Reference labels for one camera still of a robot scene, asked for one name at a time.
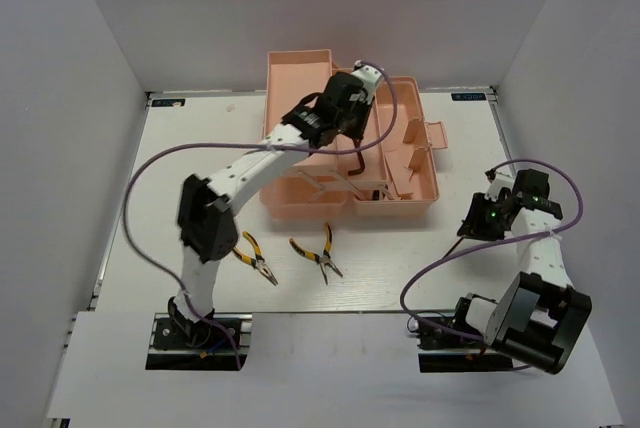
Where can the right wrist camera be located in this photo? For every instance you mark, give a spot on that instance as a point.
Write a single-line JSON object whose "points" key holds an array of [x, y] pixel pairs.
{"points": [[500, 185]]}

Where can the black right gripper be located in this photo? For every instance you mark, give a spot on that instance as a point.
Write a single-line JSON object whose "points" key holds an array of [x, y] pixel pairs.
{"points": [[474, 226]]}

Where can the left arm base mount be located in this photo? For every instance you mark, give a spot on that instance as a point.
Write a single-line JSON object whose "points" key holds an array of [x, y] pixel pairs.
{"points": [[170, 350]]}

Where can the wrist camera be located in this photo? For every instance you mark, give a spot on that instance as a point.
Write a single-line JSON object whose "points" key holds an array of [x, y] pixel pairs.
{"points": [[371, 77], [500, 185]]}

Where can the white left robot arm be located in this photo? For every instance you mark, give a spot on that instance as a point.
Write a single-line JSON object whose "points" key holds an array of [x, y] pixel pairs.
{"points": [[208, 206]]}

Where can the pink plastic toolbox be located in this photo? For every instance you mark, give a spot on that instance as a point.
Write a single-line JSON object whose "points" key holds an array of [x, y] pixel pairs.
{"points": [[402, 167]]}

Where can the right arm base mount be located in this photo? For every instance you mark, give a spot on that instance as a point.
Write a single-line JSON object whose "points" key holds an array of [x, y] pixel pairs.
{"points": [[440, 352]]}

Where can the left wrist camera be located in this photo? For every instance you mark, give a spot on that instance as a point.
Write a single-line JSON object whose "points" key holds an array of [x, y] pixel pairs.
{"points": [[371, 77]]}

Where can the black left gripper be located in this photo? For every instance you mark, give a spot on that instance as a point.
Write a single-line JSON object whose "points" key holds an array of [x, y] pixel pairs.
{"points": [[358, 130]]}

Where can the yellow needle-nose pliers left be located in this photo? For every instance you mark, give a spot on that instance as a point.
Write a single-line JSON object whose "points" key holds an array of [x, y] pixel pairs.
{"points": [[256, 260]]}

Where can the yellow pliers right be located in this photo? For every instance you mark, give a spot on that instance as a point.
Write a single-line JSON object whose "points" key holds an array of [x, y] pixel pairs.
{"points": [[323, 259]]}

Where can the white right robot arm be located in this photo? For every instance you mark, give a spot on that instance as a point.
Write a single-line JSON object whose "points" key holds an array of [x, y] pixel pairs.
{"points": [[541, 315]]}

